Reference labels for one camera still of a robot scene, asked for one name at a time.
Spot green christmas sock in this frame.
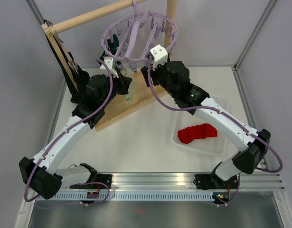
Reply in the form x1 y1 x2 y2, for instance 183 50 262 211
107 34 120 55

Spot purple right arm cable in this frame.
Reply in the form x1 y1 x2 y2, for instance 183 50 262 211
147 56 283 207

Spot wooden rack left post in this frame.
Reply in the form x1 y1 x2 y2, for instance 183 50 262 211
46 35 77 88

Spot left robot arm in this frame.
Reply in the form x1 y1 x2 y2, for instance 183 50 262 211
19 74 133 200

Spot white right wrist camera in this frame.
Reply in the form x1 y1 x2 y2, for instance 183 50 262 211
150 45 169 71

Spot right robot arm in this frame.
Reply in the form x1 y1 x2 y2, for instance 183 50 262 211
141 61 271 188

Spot wooden rack base tray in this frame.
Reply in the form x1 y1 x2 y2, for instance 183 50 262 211
95 71 156 132

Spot cream sock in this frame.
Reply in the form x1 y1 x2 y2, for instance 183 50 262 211
121 68 128 76
125 76 136 103

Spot purple round clip hanger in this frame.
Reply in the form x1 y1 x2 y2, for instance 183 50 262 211
101 3 178 73

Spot red sock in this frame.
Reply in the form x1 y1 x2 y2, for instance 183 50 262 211
178 123 218 144

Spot black shorts on hanger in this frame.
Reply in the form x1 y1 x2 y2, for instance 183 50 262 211
47 39 90 104

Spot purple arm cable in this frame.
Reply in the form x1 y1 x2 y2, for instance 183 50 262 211
24 58 113 209
147 56 283 207

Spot white plastic basket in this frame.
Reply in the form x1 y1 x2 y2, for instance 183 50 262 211
171 95 230 156

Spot wooden rack top rod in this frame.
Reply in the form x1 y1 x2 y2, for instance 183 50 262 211
49 0 145 35

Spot aluminium mounting rail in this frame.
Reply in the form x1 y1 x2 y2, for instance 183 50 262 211
60 172 285 190

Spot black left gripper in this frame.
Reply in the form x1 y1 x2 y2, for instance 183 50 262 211
100 70 132 108

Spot wooden rack post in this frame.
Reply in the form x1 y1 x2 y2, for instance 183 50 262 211
164 0 177 48
46 35 77 88

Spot white slotted cable duct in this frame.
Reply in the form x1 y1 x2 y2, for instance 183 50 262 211
50 192 219 202

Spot wooden rack right post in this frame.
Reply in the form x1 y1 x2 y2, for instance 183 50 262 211
164 0 177 48

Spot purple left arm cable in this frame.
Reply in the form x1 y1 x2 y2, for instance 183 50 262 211
24 58 113 209

